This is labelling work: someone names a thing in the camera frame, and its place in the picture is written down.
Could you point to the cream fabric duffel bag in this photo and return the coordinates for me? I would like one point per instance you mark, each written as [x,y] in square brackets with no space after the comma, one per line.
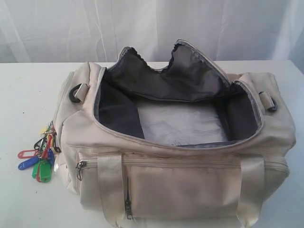
[106,160]

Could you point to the colourful key tag bunch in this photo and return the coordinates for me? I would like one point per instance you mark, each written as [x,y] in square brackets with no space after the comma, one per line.
[42,157]

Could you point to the white backdrop curtain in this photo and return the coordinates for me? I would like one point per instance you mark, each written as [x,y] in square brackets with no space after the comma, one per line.
[97,30]

